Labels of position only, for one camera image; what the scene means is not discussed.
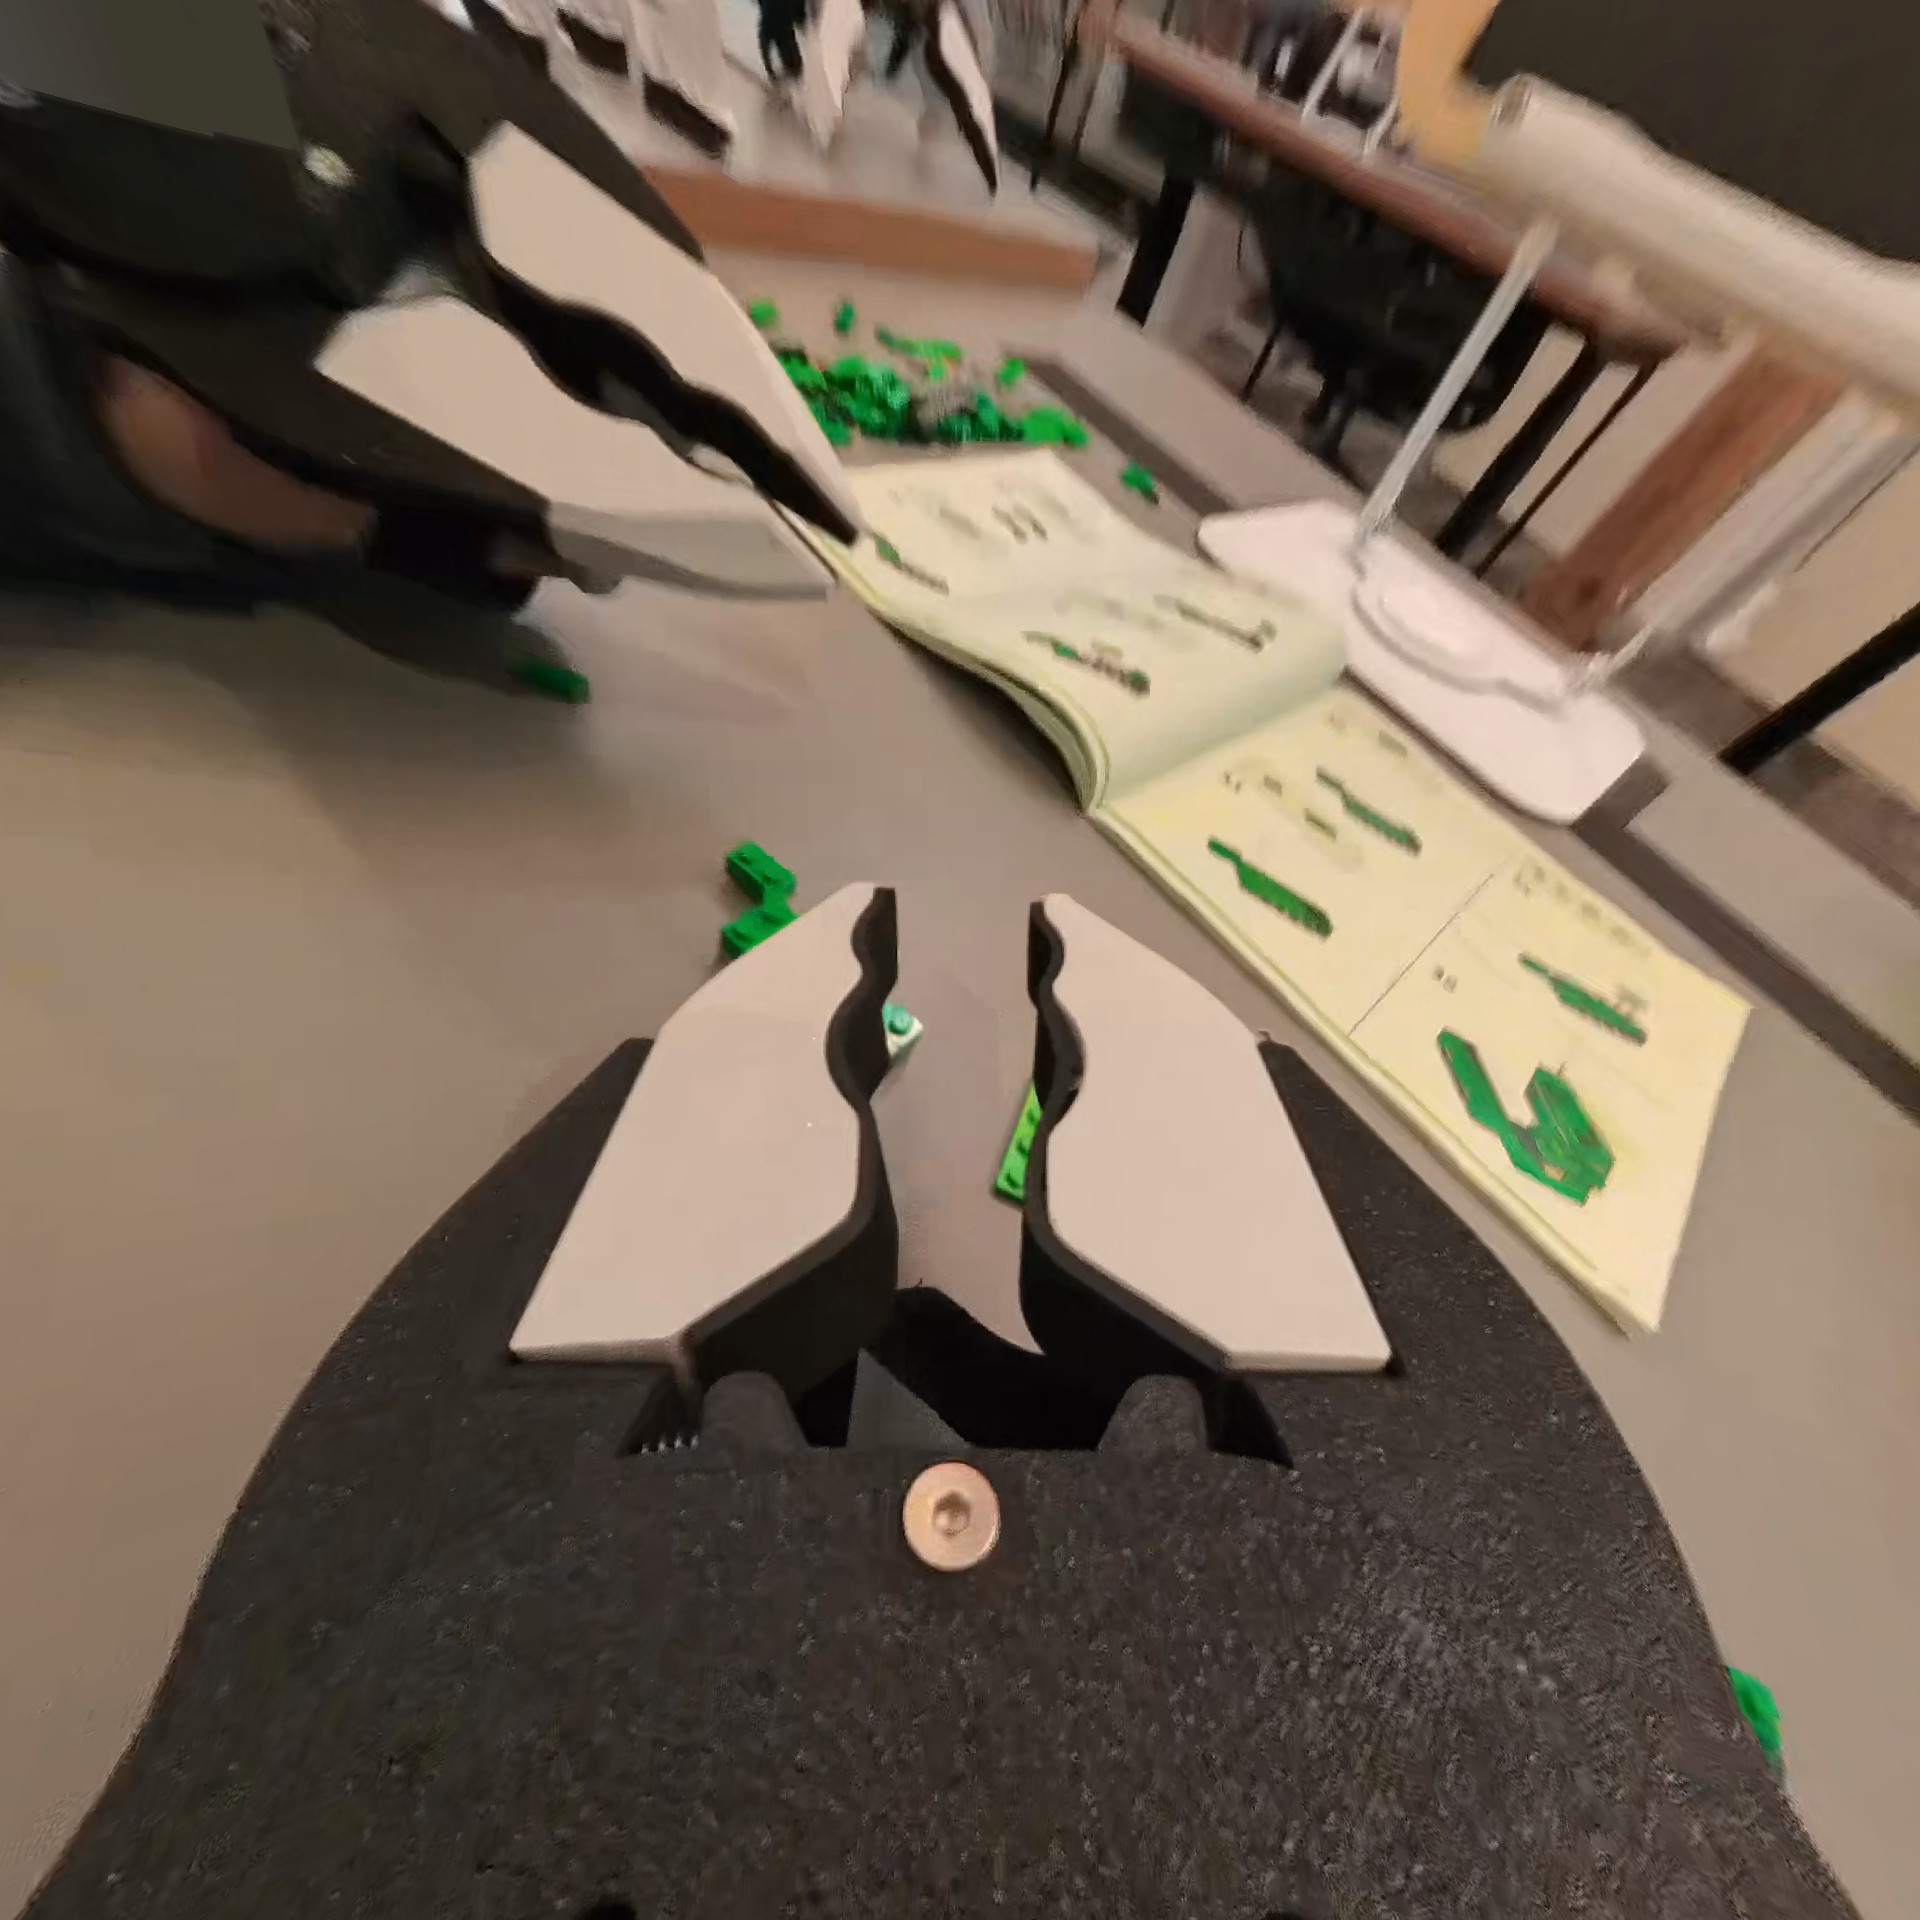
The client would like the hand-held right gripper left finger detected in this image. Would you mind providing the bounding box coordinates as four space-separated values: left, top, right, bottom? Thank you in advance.
504 880 901 1449

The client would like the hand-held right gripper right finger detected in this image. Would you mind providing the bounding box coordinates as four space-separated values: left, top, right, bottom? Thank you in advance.
1016 893 1396 1389

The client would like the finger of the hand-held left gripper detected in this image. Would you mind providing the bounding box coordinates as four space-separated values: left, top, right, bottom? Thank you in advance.
314 294 831 602
467 122 865 550

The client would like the green brick assembly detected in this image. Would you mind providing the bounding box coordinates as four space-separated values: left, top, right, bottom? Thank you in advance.
717 844 803 963

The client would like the grey desk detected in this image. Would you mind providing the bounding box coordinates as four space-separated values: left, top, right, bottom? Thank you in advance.
0 240 1920 1920

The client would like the person's left hand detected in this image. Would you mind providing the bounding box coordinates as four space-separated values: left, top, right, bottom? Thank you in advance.
104 366 379 553

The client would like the wood edged grey table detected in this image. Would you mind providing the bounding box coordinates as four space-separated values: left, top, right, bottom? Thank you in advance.
451 0 1103 294

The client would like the pile of green bricks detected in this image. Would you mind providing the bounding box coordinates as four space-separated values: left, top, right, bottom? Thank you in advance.
744 297 1092 451

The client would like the black and white device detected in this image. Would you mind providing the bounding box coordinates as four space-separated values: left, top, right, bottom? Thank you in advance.
793 0 1003 198

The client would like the open instruction booklet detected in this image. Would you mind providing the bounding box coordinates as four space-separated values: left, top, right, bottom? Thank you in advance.
800 451 1754 1338

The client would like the white stand base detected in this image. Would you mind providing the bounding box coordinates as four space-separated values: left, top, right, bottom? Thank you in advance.
1197 74 1920 827

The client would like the black office chair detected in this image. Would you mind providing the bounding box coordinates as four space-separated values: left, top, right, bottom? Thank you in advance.
1245 182 1516 451

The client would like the long brown wooden table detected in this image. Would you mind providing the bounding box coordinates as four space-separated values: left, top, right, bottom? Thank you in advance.
1109 16 1697 363

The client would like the wood framed black partition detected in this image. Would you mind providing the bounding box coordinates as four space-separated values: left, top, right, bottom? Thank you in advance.
1400 0 1920 273

